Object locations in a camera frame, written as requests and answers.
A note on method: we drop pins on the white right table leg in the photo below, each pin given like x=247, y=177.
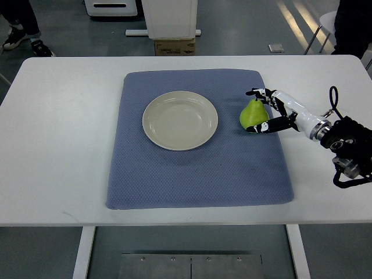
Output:
x=297, y=251

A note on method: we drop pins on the beige round plate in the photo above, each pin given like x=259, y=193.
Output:
x=180, y=120

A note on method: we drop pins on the white left table leg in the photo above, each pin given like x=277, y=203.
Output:
x=84, y=253

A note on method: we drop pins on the person in black clothes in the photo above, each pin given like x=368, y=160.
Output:
x=352, y=28

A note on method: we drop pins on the white chair metal legs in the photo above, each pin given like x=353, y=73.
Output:
x=326, y=22

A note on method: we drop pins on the white appliance with slot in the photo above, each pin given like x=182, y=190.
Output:
x=118, y=8

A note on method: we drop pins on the brown cardboard box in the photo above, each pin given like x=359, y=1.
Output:
x=175, y=47

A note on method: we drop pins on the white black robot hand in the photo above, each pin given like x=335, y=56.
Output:
x=293, y=115

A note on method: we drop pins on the silver floor outlet plate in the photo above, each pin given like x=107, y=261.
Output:
x=276, y=48

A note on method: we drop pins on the blue textured mat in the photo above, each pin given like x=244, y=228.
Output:
x=234, y=168

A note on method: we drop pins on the green pear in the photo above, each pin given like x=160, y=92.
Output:
x=252, y=115

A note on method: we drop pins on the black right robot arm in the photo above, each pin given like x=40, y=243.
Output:
x=351, y=142

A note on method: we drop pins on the white table leg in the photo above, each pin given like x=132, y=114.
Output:
x=84, y=253
x=297, y=251

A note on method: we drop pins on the white cabinet on stand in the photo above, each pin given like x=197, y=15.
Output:
x=168, y=20

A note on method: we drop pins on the person in dark trousers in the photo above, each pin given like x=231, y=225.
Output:
x=23, y=25

